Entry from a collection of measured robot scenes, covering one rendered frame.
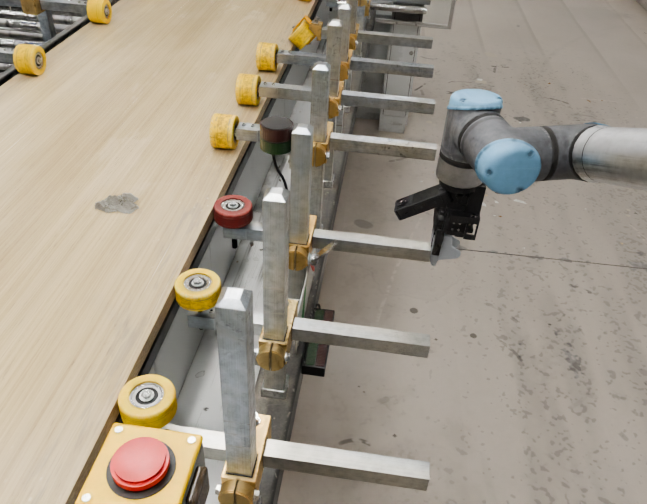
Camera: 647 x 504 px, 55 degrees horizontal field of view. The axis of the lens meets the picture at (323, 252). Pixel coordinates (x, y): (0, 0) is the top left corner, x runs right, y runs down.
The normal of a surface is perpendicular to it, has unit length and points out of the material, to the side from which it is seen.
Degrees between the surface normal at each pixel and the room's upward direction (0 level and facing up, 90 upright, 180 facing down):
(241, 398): 90
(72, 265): 0
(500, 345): 0
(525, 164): 90
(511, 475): 0
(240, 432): 90
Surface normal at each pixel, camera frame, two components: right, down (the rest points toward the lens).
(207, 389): 0.05, -0.79
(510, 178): 0.11, 0.62
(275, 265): -0.13, 0.60
